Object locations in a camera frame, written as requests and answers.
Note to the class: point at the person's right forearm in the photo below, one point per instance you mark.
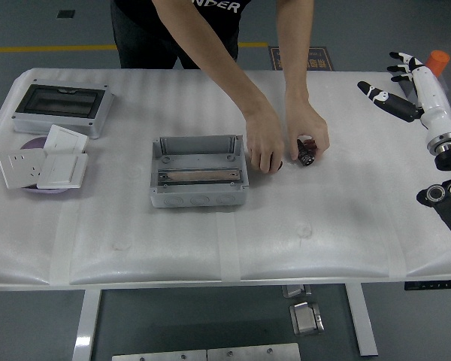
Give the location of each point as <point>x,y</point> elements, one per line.
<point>218,64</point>

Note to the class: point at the black table control panel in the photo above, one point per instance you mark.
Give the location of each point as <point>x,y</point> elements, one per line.
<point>432,286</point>

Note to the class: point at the white and black robot right hand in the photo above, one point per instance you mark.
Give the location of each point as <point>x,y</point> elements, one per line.
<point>434,97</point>

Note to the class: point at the grey metal plate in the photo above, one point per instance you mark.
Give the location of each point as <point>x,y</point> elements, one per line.
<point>158,356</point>

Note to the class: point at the person's right hand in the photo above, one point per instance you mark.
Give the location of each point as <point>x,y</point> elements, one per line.
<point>265,139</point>

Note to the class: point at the person's left hand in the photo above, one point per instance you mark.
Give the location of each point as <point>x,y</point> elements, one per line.
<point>308,120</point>

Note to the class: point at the open grey junction box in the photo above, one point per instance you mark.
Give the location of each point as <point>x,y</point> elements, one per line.
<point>195,158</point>

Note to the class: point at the white tape strip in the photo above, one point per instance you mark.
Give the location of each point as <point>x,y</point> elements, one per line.
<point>63,244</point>

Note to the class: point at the person's left forearm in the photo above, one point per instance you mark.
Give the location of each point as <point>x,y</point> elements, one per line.
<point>295,56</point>

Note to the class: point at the grey box with dark lid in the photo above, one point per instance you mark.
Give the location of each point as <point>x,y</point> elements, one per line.
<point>60,99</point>

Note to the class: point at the large metal block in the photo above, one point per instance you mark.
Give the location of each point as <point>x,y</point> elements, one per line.
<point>304,319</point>

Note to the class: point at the person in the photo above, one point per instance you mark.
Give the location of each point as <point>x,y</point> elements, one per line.
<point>143,37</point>

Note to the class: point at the white foam mat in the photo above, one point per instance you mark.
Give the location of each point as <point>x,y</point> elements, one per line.
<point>135,94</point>

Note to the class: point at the white table leg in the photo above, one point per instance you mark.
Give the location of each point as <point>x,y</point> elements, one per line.
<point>361,319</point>
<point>86,327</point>

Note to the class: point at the small metal block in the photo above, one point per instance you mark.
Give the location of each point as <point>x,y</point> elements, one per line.
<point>293,291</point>

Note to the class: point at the purple plate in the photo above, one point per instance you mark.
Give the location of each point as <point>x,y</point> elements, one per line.
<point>34,144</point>

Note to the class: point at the black cylindrical battery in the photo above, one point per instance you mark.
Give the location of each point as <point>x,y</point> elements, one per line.
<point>277,166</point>
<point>306,158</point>

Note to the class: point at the dark square floor hatch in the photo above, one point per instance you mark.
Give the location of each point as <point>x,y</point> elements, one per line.
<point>65,14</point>

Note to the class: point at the white wall socket panel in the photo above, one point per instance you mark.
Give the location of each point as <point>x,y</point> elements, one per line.
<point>20,169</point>

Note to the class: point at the orange cylinder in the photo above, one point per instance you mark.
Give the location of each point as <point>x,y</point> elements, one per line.
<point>437,62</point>

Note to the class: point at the white wall switch panel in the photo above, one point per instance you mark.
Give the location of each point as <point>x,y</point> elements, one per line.
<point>64,139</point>
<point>62,171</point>

